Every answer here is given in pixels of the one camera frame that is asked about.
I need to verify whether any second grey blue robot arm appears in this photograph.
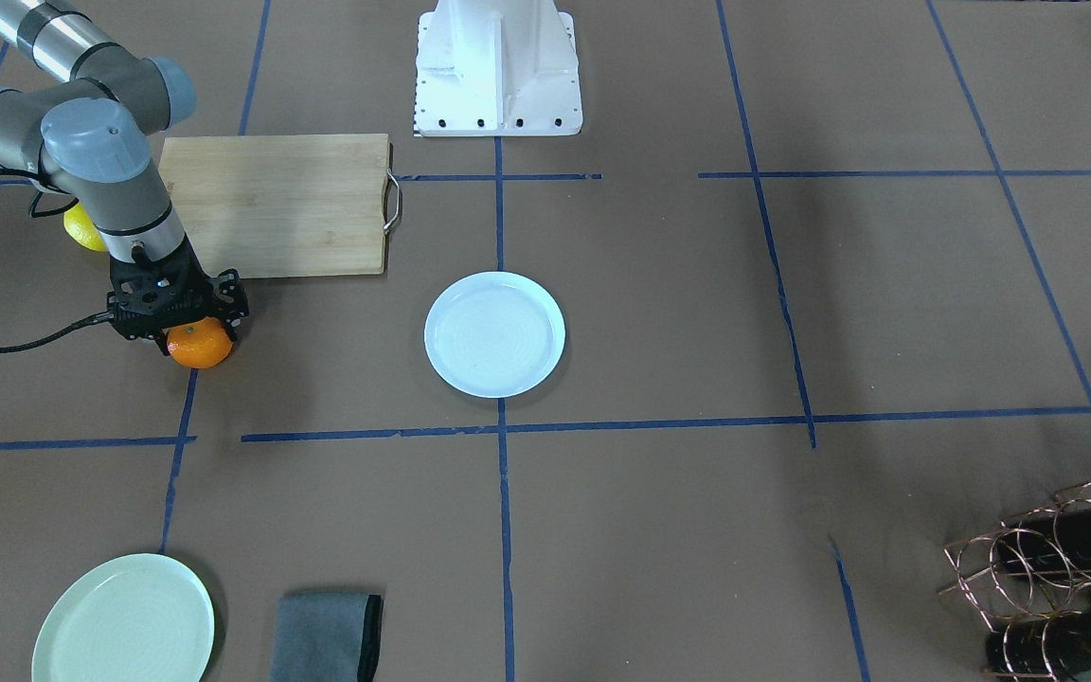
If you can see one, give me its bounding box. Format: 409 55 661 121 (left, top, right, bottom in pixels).
0 1 248 354

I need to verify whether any copper wire bottle rack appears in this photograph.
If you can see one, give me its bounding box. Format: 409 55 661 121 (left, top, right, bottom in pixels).
942 480 1091 681

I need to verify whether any lower dark wine bottle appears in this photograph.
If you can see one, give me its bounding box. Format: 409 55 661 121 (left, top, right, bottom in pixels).
984 610 1091 681

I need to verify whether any upper dark wine bottle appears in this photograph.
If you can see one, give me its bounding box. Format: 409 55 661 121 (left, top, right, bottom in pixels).
996 508 1091 575

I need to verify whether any dark wine bottle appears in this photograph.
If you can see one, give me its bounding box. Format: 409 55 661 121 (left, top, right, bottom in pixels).
984 610 1091 681
996 508 1091 575

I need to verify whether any pale green plate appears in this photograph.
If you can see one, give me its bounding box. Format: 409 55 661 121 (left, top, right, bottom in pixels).
29 553 216 681

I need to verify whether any lower yellow lemon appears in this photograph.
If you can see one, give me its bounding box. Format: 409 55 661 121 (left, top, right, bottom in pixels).
63 203 108 252

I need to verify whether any pale blue plate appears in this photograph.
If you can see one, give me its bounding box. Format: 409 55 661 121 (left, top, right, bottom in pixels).
423 271 566 399

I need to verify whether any folded grey cloth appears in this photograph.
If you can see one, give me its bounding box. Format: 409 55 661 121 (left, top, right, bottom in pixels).
268 591 385 681

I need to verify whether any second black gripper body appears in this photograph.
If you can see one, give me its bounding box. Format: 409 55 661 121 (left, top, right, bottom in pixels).
105 237 250 340

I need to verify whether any orange mandarin fruit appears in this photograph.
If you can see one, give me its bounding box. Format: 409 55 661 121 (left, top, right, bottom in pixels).
166 316 235 368

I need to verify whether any bamboo cutting board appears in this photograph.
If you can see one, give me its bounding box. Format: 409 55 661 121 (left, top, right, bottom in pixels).
159 134 400 279

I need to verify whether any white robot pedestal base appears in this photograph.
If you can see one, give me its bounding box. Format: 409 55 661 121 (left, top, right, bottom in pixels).
413 1 584 137

